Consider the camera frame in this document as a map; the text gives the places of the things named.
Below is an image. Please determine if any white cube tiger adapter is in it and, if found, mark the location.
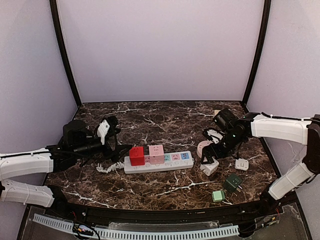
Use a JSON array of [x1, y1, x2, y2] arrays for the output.
[[200, 160, 219, 176]]

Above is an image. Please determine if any red cube socket adapter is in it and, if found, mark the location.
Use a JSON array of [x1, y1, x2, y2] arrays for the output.
[[129, 146, 145, 167]]

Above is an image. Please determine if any pink cube socket adapter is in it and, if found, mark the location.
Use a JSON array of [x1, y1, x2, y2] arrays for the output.
[[148, 144, 165, 165]]

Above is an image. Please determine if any mint green usb charger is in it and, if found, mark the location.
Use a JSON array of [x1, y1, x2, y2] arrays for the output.
[[211, 190, 226, 203]]

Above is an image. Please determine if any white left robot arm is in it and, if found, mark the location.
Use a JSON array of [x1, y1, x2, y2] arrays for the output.
[[0, 116, 133, 208]]

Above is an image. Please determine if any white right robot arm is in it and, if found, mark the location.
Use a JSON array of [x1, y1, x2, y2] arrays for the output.
[[198, 108, 320, 202]]

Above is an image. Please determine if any pink round socket hub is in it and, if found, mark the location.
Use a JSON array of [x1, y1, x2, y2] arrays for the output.
[[196, 140, 213, 158]]

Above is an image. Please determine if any beige cube adapter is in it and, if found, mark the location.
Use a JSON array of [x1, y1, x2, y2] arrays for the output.
[[213, 109, 220, 117]]

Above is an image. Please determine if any small white flat adapter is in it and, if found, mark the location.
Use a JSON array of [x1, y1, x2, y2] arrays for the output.
[[234, 158, 249, 171]]

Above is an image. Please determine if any dark green cube adapter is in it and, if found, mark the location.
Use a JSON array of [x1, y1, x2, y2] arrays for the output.
[[222, 173, 243, 194]]

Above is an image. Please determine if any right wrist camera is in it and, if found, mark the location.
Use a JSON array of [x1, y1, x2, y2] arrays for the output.
[[206, 129, 223, 143]]

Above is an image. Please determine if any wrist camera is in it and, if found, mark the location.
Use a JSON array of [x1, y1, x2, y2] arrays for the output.
[[206, 129, 223, 143], [95, 115, 121, 145]]

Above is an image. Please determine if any white power strip cable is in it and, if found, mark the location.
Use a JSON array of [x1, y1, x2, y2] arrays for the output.
[[96, 161, 126, 174]]

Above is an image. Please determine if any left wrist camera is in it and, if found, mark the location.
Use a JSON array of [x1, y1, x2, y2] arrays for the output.
[[95, 115, 121, 145]]

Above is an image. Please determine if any black front frame rail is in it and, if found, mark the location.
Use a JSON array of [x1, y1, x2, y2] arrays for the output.
[[45, 192, 298, 225]]

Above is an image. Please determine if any light blue cable duct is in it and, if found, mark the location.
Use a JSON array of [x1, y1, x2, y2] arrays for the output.
[[32, 213, 239, 240]]

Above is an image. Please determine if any black right corner post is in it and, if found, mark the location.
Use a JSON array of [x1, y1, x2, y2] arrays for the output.
[[242, 0, 272, 106]]

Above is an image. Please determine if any black corner frame post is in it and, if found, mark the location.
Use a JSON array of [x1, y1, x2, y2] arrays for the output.
[[49, 0, 82, 108]]

